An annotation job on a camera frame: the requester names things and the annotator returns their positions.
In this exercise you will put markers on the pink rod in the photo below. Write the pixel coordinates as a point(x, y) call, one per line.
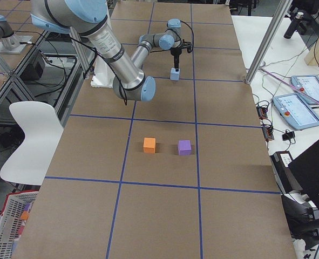
point(290, 85)

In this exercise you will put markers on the white plastic chair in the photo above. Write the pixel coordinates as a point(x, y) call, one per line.
point(29, 163)

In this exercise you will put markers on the far teach pendant tablet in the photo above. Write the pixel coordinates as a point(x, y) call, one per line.
point(308, 84)

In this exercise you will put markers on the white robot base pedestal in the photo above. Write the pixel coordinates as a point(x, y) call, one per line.
point(103, 76)

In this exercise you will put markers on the teach pendant tablet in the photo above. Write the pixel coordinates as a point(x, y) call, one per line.
point(295, 111)
point(308, 84)

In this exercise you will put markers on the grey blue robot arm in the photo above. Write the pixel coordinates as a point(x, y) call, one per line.
point(89, 19)

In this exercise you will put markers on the small orange circuit board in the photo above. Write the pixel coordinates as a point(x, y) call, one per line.
point(262, 112)

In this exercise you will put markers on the orange foam block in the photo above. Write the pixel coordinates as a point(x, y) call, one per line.
point(149, 145)

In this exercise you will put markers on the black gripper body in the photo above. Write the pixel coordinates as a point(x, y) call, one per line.
point(176, 55)

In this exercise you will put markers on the aluminium frame post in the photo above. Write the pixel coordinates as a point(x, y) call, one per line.
point(274, 24)

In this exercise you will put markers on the purple foam block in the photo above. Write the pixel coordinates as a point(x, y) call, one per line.
point(184, 147)

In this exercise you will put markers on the light blue foam block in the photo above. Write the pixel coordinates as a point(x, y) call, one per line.
point(174, 74)

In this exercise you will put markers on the black monitor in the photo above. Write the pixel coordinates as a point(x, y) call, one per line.
point(305, 169)

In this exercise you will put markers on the black cylinder device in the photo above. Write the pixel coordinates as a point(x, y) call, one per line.
point(293, 25)

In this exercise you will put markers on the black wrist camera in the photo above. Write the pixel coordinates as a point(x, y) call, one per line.
point(187, 45)

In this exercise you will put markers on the near teach pendant tablet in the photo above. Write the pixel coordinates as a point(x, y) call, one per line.
point(295, 111)

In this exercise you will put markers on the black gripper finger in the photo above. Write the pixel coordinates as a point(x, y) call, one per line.
point(176, 66)

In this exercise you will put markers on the white plastic basket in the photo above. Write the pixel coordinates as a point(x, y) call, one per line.
point(10, 220)

